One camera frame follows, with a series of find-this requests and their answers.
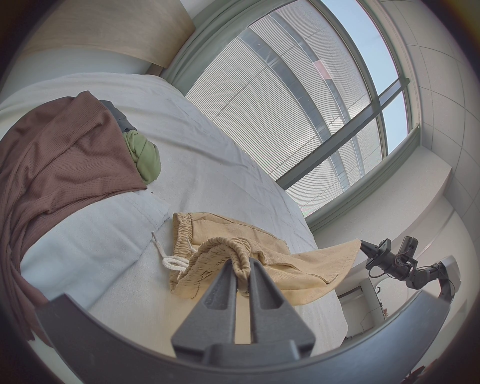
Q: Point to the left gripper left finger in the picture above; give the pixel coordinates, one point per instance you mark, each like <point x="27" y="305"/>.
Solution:
<point x="202" y="322"/>

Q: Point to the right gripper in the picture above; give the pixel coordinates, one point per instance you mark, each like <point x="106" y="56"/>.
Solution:
<point x="386" y="261"/>

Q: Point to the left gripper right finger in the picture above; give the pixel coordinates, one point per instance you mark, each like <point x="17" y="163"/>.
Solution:
<point x="281" y="322"/>

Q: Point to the tan shorts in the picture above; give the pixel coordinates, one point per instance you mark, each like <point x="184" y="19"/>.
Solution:
<point x="300" y="270"/>

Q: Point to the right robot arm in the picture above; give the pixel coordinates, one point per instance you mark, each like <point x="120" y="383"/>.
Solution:
<point x="420" y="275"/>

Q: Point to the bed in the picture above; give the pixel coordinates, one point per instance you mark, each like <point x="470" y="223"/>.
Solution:
<point x="210" y="150"/>

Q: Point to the pale grey garment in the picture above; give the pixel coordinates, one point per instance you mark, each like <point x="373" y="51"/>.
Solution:
<point x="93" y="240"/>

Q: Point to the green garment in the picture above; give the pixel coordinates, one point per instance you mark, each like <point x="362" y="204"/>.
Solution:
<point x="144" y="157"/>

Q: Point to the window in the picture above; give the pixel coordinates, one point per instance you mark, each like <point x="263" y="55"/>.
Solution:
<point x="285" y="112"/>

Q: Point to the brown garment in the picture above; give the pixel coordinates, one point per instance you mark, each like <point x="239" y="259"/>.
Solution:
<point x="63" y="168"/>

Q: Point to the black garment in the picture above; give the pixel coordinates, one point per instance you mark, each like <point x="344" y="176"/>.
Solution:
<point x="122" y="120"/>

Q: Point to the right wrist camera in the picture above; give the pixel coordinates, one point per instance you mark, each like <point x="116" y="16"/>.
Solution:
<point x="384" y="245"/>

